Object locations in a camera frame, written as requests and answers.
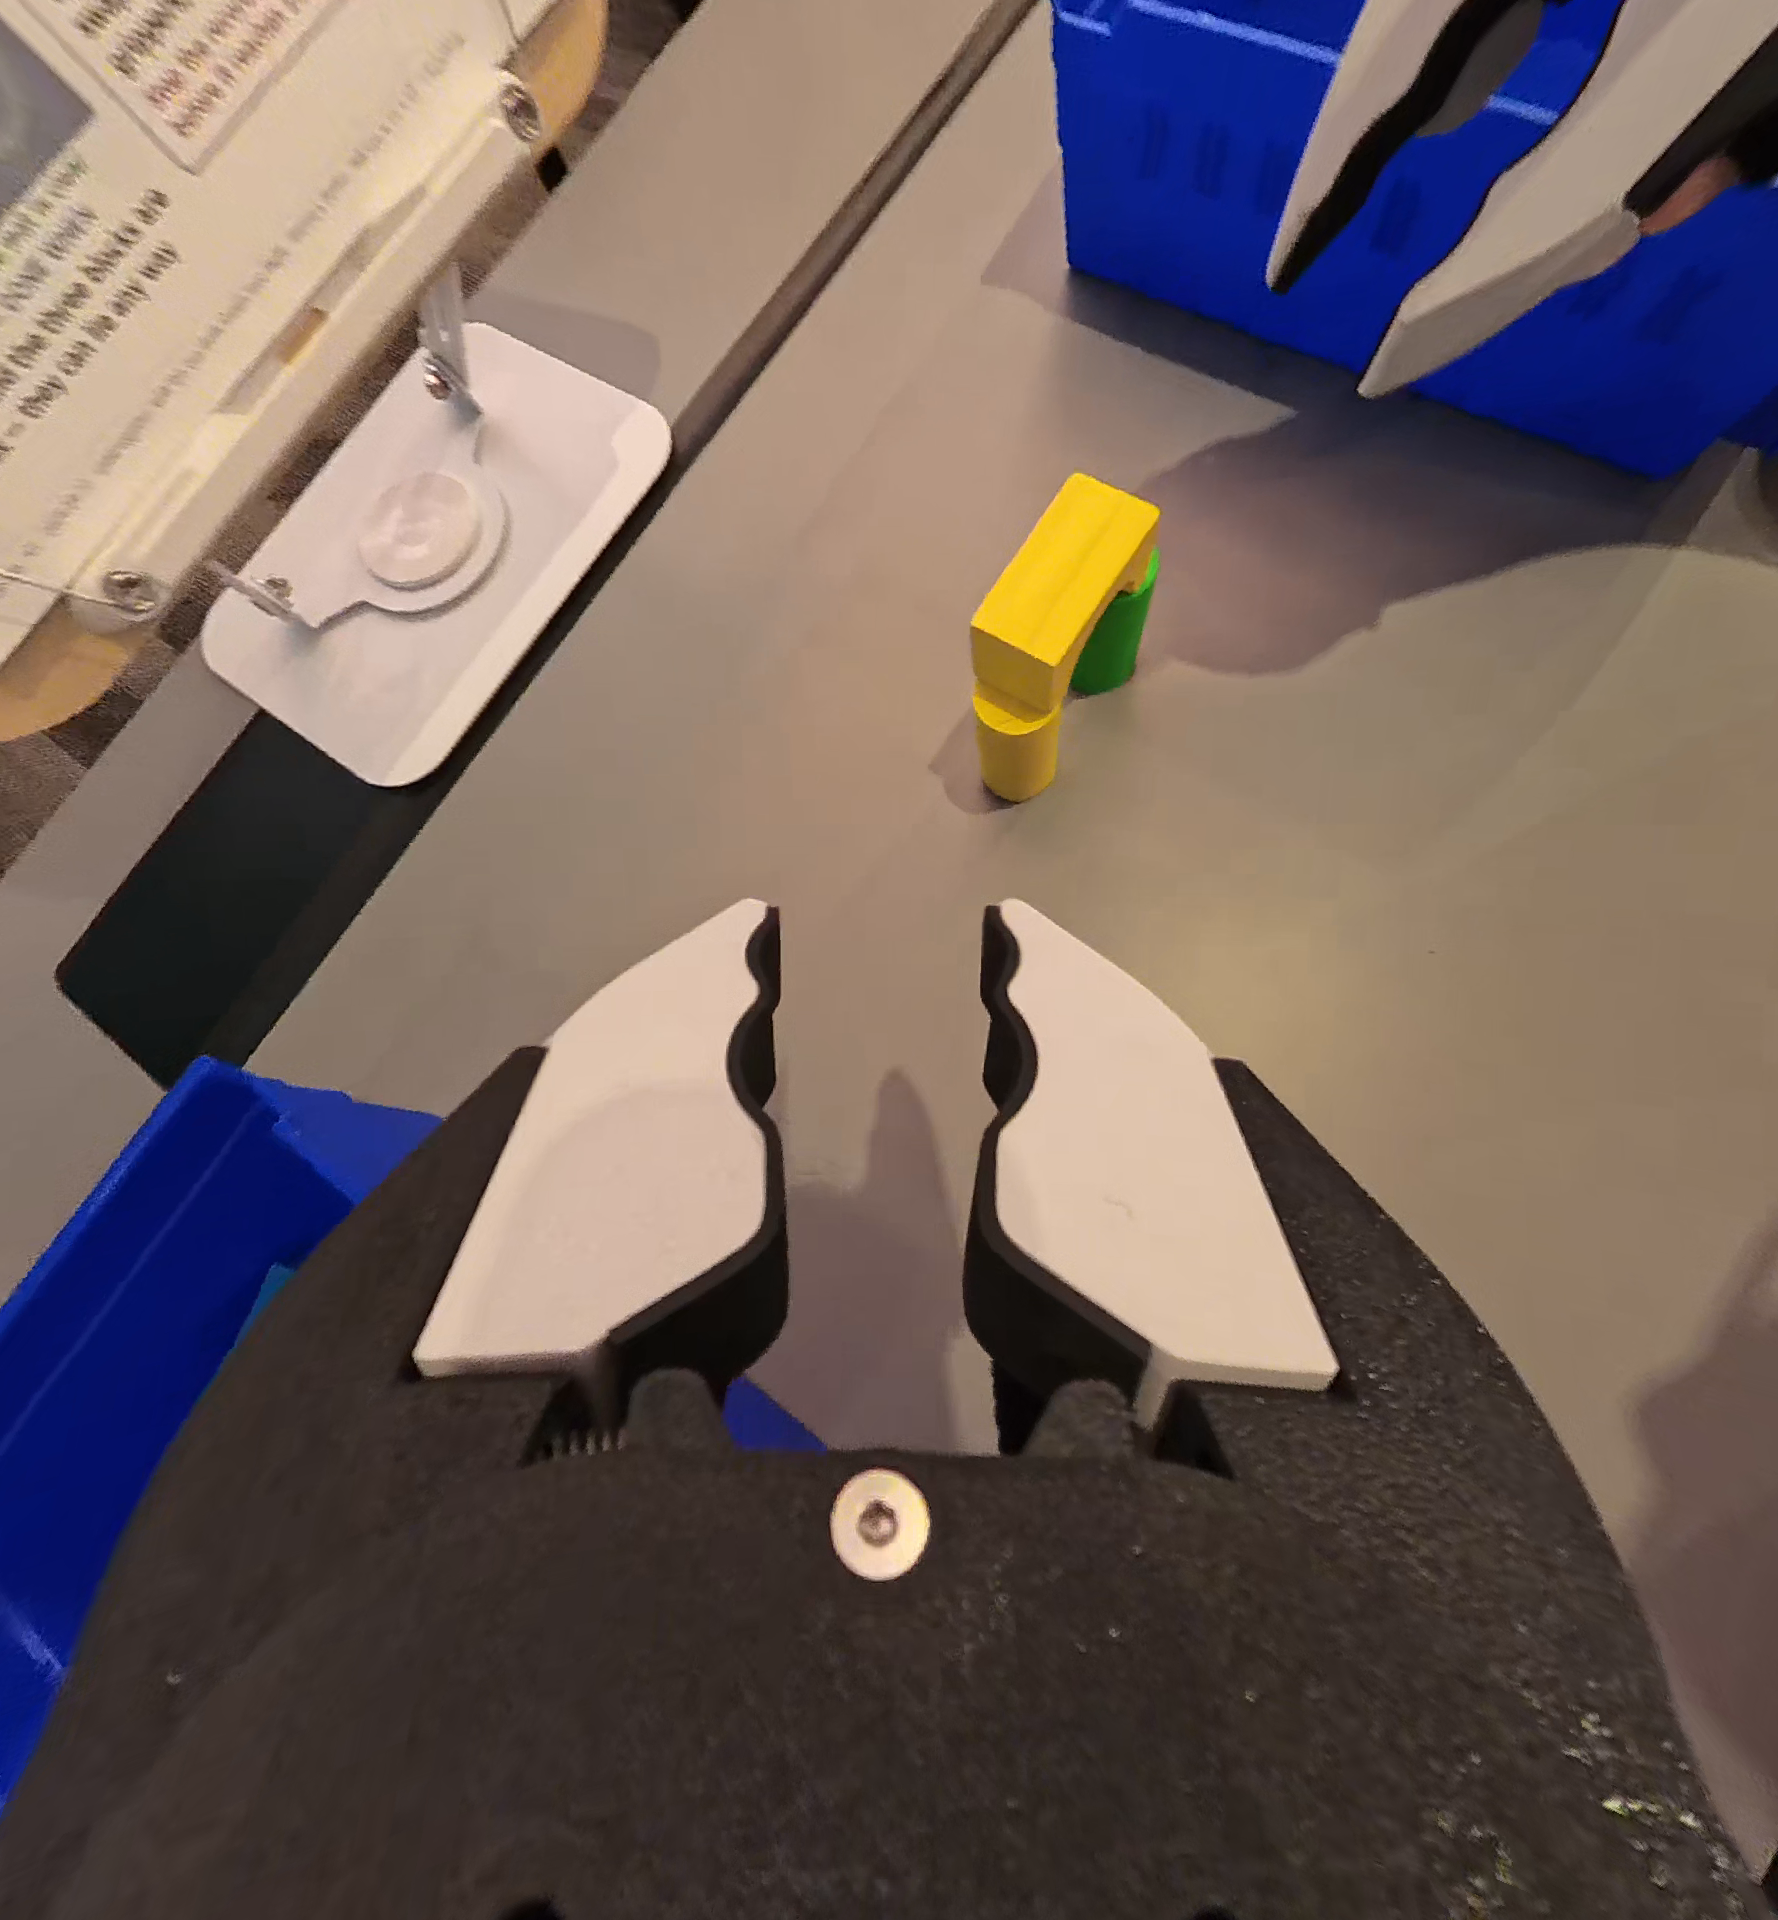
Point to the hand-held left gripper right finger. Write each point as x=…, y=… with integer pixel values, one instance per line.
x=1143, y=1198

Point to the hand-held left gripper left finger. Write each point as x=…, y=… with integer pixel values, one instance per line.
x=619, y=1184

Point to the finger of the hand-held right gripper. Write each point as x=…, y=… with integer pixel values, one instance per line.
x=1625, y=135
x=1370, y=104

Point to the blue plastic bin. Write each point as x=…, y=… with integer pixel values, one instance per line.
x=1206, y=181
x=109, y=1351

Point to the yellow cylinder block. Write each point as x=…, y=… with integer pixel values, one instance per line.
x=1016, y=759

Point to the green cylinder block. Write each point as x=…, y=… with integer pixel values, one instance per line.
x=1122, y=645

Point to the yellow arch block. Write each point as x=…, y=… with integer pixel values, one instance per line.
x=1053, y=577

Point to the person's right hand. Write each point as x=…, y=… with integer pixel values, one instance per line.
x=1693, y=194

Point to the printed instruction board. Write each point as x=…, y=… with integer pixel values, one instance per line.
x=154, y=375

